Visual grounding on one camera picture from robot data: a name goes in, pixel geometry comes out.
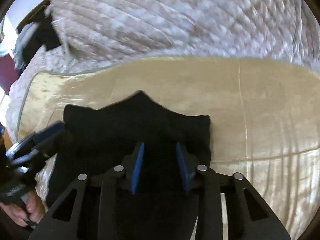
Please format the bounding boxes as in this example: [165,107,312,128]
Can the black pants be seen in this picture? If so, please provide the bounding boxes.
[46,90,213,240]

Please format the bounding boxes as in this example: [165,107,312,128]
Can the person's left hand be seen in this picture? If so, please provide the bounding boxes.
[1,190,46,227]

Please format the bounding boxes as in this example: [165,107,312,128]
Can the maroon cabinet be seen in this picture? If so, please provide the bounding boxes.
[0,54,18,95]

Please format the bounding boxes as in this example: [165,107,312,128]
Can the gold satin bedspread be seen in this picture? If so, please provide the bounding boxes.
[16,56,320,240]

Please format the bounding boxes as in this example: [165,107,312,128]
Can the dark clothes pile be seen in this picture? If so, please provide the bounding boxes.
[13,5,61,74]

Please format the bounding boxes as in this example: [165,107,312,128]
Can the floral quilted comforter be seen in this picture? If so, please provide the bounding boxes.
[5,0,319,140]

